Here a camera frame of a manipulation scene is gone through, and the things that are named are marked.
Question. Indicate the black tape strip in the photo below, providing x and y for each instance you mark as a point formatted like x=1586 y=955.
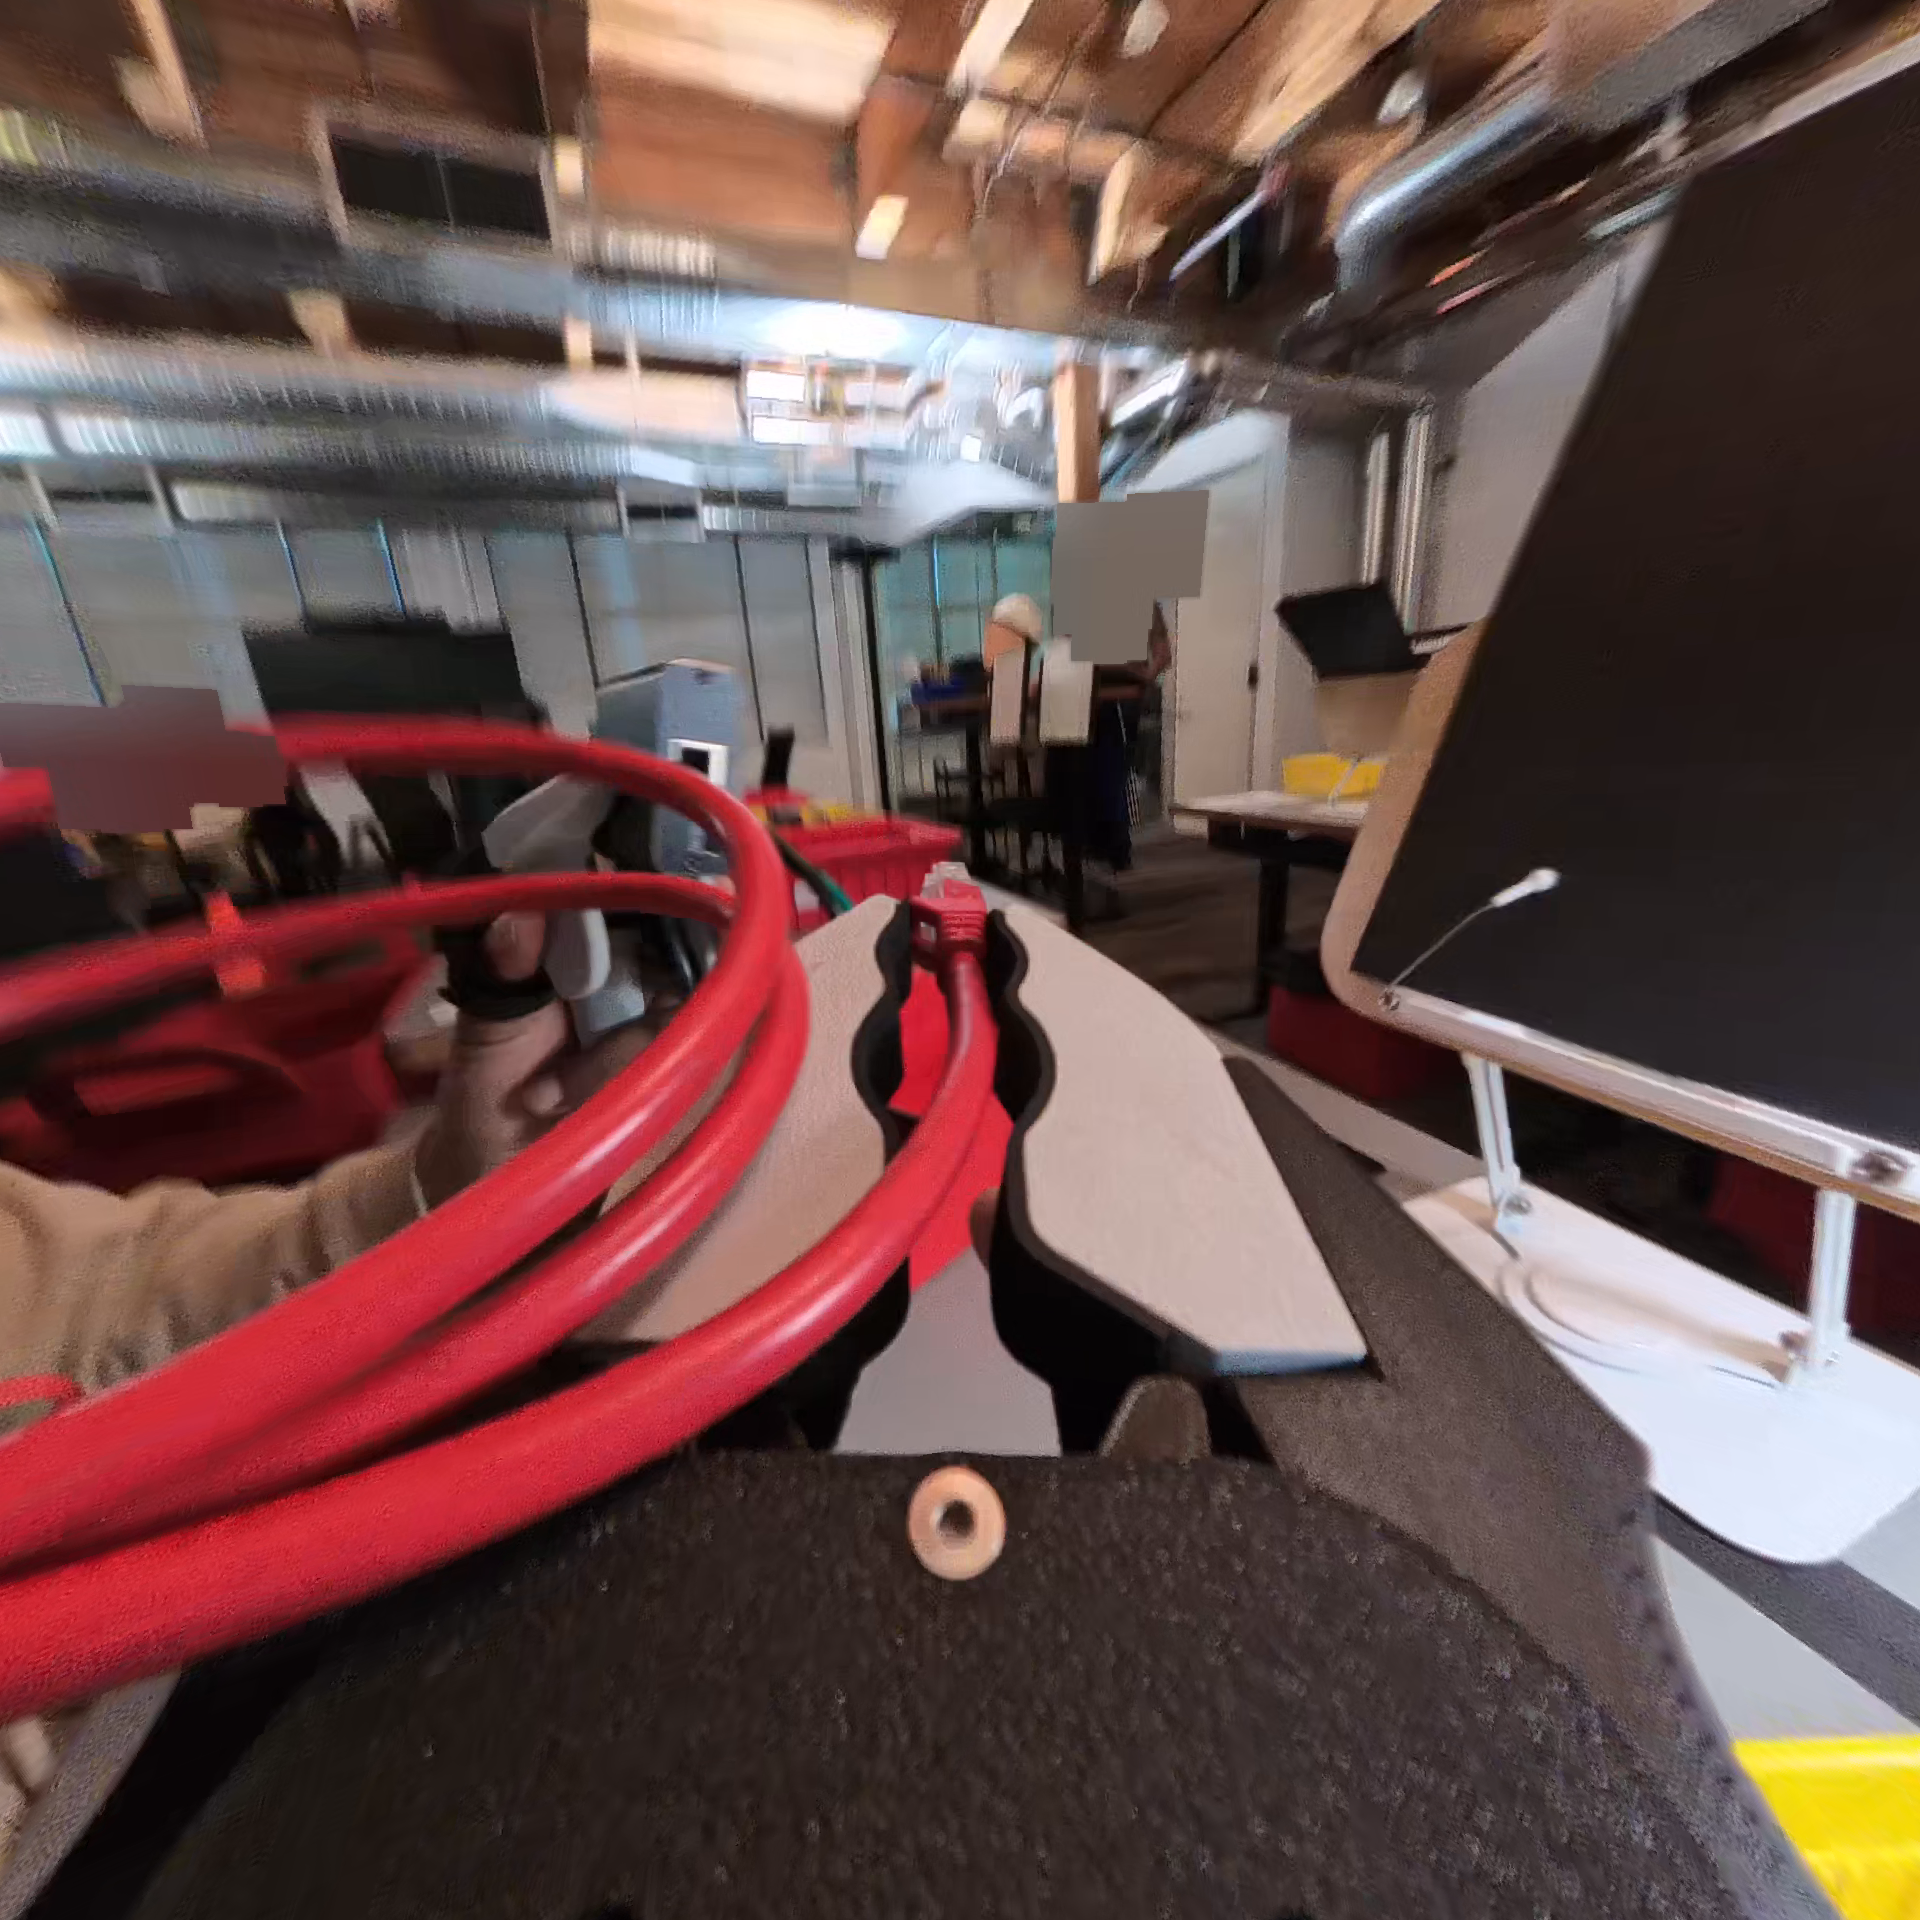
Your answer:
x=1799 y=1621

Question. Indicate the white metal stand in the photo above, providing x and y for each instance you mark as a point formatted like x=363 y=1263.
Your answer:
x=1725 y=1440

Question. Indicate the yellow storage bin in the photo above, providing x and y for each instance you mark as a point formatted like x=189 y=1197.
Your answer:
x=1326 y=773
x=1847 y=1828

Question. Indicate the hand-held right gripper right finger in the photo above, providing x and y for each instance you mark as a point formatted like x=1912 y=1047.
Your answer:
x=1155 y=1169

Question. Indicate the person's left hand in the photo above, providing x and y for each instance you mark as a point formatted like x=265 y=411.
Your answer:
x=493 y=1096

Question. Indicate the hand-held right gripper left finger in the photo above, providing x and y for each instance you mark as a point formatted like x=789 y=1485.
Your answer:
x=835 y=1049

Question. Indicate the red plastic bin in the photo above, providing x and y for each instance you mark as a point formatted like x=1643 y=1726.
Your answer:
x=975 y=1185

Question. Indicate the red tote basket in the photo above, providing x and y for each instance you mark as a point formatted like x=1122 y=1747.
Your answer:
x=180 y=1078

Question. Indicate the wooden top table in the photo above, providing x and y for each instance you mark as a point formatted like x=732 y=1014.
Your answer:
x=1263 y=818

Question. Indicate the red storage bin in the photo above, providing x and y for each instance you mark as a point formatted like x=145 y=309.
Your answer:
x=886 y=857
x=1351 y=1049

